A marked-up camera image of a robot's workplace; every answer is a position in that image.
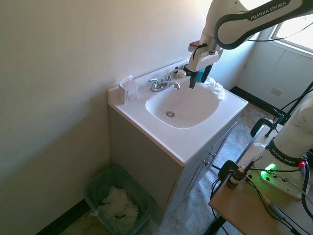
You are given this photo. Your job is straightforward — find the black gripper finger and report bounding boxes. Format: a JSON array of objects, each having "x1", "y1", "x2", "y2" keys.
[
  {"x1": 189, "y1": 70, "x2": 198, "y2": 90},
  {"x1": 201, "y1": 63, "x2": 213, "y2": 84}
]

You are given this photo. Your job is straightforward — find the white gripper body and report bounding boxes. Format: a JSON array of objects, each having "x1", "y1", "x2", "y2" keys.
[{"x1": 187, "y1": 47, "x2": 224, "y2": 73}]

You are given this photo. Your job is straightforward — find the white tissue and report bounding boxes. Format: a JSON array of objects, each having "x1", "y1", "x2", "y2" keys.
[{"x1": 203, "y1": 76, "x2": 226, "y2": 101}]

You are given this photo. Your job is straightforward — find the green plastic trash bin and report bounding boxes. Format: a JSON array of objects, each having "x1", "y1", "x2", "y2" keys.
[{"x1": 84, "y1": 165, "x2": 157, "y2": 235}]

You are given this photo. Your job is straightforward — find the chrome faucet spout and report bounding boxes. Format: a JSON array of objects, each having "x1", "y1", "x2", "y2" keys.
[{"x1": 156, "y1": 80, "x2": 181, "y2": 92}]

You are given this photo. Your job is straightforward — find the black baseboard strip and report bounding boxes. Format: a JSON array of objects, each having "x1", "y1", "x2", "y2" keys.
[
  {"x1": 33, "y1": 197, "x2": 93, "y2": 235},
  {"x1": 229, "y1": 86, "x2": 291, "y2": 116}
]

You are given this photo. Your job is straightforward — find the white vanity top with sink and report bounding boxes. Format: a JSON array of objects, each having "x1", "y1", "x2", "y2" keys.
[{"x1": 107, "y1": 58, "x2": 249, "y2": 167}]

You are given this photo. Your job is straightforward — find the white cardboard box red print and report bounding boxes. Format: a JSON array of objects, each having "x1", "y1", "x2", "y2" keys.
[{"x1": 119, "y1": 74, "x2": 138, "y2": 106}]

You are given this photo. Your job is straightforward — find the black table clamp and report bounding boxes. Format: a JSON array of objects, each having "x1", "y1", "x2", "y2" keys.
[
  {"x1": 217, "y1": 160, "x2": 241, "y2": 181},
  {"x1": 250, "y1": 117, "x2": 277, "y2": 138}
]

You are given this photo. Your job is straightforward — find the grey vanity cabinet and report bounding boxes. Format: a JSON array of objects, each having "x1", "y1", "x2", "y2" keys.
[{"x1": 108, "y1": 105, "x2": 238, "y2": 227}]

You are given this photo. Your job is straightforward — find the brown dropper bottle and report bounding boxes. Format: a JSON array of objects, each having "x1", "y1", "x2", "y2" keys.
[{"x1": 226, "y1": 166, "x2": 246, "y2": 189}]

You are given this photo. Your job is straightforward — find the wooden table board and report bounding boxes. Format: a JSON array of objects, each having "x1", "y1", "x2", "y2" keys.
[{"x1": 208, "y1": 136, "x2": 313, "y2": 235}]

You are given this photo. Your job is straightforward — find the crumpled tissues pile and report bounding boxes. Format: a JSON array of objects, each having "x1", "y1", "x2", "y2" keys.
[{"x1": 97, "y1": 185, "x2": 140, "y2": 234}]

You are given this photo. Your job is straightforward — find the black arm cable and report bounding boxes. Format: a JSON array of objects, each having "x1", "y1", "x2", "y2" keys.
[{"x1": 246, "y1": 16, "x2": 313, "y2": 43}]

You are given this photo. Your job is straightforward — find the window with white frame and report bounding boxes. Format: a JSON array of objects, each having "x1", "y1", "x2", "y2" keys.
[{"x1": 269, "y1": 0, "x2": 313, "y2": 54}]

